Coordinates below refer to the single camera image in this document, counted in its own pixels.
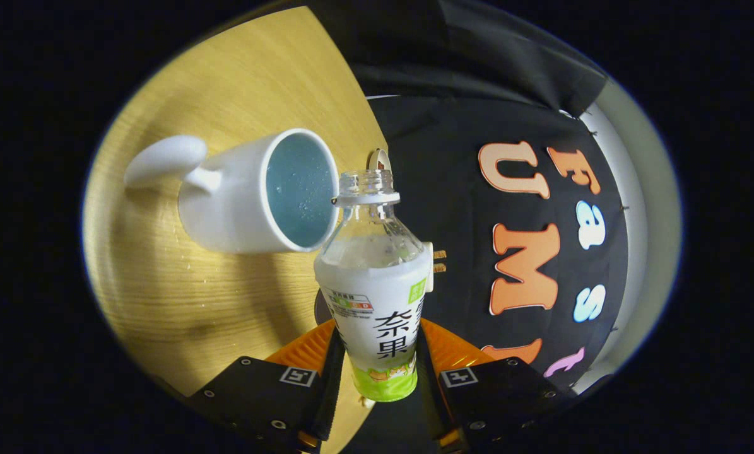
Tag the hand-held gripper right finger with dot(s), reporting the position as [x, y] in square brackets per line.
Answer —
[503, 394]

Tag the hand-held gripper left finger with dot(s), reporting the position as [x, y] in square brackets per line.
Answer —
[257, 397]

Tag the clear juice bottle white label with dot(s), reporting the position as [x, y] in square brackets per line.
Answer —
[376, 302]

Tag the white ceramic cup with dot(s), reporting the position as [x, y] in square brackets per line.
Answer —
[231, 202]

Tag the wooden table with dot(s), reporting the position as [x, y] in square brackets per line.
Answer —
[194, 302]

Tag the white toaster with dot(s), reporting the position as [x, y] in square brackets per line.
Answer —
[428, 265]

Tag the toast slices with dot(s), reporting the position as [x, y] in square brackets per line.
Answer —
[440, 255]

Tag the black backdrop cloth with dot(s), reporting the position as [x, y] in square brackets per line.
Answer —
[446, 157]

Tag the small white plate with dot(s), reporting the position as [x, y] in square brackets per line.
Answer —
[376, 159]

